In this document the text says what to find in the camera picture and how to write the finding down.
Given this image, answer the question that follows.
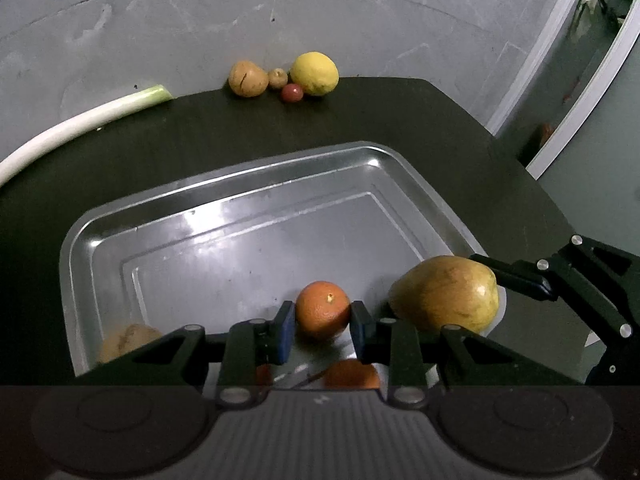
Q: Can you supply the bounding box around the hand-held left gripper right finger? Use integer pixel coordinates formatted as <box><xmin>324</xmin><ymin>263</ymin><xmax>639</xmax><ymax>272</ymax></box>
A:
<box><xmin>350</xmin><ymin>301</ymin><xmax>576</xmax><ymax>407</ymax></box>

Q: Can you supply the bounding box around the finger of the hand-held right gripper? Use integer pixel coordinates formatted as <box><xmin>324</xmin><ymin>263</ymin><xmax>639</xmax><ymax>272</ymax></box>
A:
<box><xmin>470</xmin><ymin>235</ymin><xmax>640</xmax><ymax>341</ymax></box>

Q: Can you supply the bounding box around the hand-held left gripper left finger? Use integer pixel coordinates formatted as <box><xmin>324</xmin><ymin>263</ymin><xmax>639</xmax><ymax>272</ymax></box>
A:
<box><xmin>82</xmin><ymin>301</ymin><xmax>297</xmax><ymax>406</ymax></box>

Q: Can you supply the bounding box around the yellow-brown pear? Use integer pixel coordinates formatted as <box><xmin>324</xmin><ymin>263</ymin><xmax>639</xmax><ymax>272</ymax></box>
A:
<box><xmin>388</xmin><ymin>255</ymin><xmax>500</xmax><ymax>336</ymax></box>

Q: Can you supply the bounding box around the metal tray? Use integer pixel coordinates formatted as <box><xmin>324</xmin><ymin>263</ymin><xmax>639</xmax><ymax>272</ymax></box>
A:
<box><xmin>59</xmin><ymin>142</ymin><xmax>503</xmax><ymax>391</ymax></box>

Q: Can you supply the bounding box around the round brown wrinkled fruit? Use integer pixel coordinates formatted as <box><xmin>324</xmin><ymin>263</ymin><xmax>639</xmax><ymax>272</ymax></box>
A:
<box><xmin>96</xmin><ymin>324</ymin><xmax>165</xmax><ymax>365</ymax></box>

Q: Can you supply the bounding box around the brown cracked fruit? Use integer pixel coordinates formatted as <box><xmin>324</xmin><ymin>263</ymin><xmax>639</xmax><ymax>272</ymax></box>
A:
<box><xmin>228</xmin><ymin>60</ymin><xmax>269</xmax><ymax>98</ymax></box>

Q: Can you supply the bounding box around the yellow lemon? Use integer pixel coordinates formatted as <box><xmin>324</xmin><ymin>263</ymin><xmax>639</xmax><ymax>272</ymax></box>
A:
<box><xmin>290</xmin><ymin>51</ymin><xmax>340</xmax><ymax>97</ymax></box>

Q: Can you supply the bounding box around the white leek stalk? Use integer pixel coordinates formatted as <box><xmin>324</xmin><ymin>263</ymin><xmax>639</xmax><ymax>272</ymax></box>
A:
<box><xmin>0</xmin><ymin>84</ymin><xmax>174</xmax><ymax>187</ymax></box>

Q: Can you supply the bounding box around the white frame strip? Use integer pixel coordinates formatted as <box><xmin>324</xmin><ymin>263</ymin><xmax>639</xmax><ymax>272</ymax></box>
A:
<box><xmin>525</xmin><ymin>20</ymin><xmax>640</xmax><ymax>181</ymax></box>

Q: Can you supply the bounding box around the white door frame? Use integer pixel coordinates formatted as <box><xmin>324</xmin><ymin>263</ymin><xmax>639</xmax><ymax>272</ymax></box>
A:
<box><xmin>486</xmin><ymin>0</ymin><xmax>608</xmax><ymax>137</ymax></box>

